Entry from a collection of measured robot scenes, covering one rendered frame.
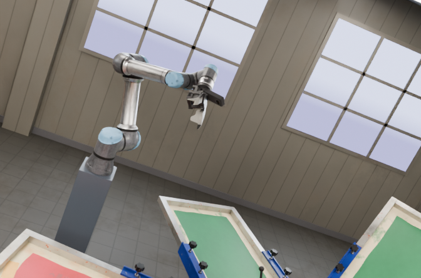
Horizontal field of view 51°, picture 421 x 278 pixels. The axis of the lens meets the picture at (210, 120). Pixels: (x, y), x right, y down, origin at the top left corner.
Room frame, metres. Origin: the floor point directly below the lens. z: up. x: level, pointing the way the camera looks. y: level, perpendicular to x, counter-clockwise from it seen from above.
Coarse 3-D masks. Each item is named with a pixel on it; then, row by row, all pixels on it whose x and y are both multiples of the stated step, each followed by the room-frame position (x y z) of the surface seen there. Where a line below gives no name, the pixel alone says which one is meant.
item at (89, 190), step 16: (80, 176) 2.06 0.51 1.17; (96, 176) 2.07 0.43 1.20; (112, 176) 2.14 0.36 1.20; (80, 192) 2.06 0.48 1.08; (96, 192) 2.07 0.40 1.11; (80, 208) 2.07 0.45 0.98; (96, 208) 2.08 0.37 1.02; (64, 224) 2.06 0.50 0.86; (80, 224) 2.07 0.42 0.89; (64, 240) 2.06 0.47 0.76; (80, 240) 2.08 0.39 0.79
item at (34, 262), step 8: (32, 256) 1.62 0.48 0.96; (40, 256) 1.64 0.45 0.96; (24, 264) 1.56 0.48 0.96; (32, 264) 1.58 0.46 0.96; (40, 264) 1.60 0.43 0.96; (48, 264) 1.62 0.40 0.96; (56, 264) 1.64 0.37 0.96; (16, 272) 1.50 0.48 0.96; (24, 272) 1.52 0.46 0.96; (32, 272) 1.53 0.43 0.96; (40, 272) 1.55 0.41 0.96; (48, 272) 1.57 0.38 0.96; (64, 272) 1.61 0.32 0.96; (72, 272) 1.63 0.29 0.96
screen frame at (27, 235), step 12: (24, 240) 1.65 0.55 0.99; (36, 240) 1.70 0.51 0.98; (48, 240) 1.72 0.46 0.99; (12, 252) 1.55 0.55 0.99; (60, 252) 1.70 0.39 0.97; (72, 252) 1.71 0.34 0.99; (0, 264) 1.46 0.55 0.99; (84, 264) 1.70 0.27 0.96; (96, 264) 1.70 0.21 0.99; (108, 264) 1.73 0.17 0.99; (108, 276) 1.70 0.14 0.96; (120, 276) 1.70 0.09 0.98
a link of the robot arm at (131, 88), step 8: (136, 56) 2.29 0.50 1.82; (144, 56) 2.37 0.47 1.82; (128, 80) 2.28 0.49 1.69; (136, 80) 2.28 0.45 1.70; (128, 88) 2.28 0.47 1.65; (136, 88) 2.29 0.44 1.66; (128, 96) 2.27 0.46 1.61; (136, 96) 2.29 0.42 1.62; (128, 104) 2.27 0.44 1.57; (136, 104) 2.29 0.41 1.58; (128, 112) 2.26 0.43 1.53; (136, 112) 2.29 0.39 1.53; (120, 120) 2.27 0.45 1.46; (128, 120) 2.26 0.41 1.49; (120, 128) 2.24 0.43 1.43; (128, 128) 2.24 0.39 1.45; (136, 128) 2.27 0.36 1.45; (128, 136) 2.23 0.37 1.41; (136, 136) 2.28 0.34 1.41; (128, 144) 2.22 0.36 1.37; (136, 144) 2.28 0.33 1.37
